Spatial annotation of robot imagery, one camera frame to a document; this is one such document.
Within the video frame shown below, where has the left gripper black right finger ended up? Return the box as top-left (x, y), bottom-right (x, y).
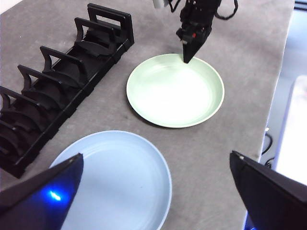
top-left (229, 150), bottom-right (307, 230)

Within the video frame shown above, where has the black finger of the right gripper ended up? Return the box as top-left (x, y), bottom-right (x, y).
top-left (182, 40), bottom-right (205, 64)

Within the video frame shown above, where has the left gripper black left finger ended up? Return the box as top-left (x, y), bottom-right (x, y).
top-left (0, 153), bottom-right (84, 230)

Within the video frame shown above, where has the pale green round plate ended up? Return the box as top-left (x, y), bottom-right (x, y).
top-left (126, 53), bottom-right (225, 129)

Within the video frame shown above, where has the blue round plate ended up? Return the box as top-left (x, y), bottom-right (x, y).
top-left (49, 130), bottom-right (173, 230)

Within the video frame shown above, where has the black plate rack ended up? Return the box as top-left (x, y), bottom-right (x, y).
top-left (0, 2), bottom-right (134, 179)

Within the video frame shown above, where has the black braided cable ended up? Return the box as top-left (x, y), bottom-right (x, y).
top-left (167, 0), bottom-right (183, 13)
top-left (214, 0), bottom-right (239, 21)

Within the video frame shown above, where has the black floor cable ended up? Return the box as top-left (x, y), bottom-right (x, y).
top-left (260, 129), bottom-right (276, 168)

